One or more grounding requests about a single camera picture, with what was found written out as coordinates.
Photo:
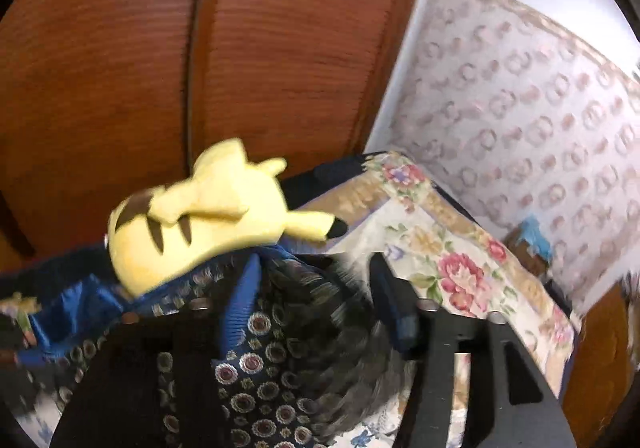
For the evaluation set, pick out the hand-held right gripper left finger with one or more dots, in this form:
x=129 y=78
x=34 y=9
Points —
x=242 y=300

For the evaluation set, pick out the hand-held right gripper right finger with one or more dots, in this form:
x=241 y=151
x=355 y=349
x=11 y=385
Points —
x=392 y=308

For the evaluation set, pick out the navy circle-patterned satin shirt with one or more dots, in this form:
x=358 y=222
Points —
x=280 y=368

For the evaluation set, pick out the beige floral quilt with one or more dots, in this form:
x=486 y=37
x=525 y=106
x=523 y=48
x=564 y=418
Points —
x=450 y=253

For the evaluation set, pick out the yellow plush toy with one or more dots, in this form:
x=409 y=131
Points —
x=210 y=218

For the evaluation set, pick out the blue cloth bundle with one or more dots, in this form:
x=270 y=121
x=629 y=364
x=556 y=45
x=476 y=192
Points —
x=537 y=238

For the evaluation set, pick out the wooden sideboard cabinet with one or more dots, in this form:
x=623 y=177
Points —
x=595 y=358

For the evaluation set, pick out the wooden louvered wardrobe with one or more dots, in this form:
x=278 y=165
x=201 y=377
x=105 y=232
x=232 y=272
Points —
x=150 y=52

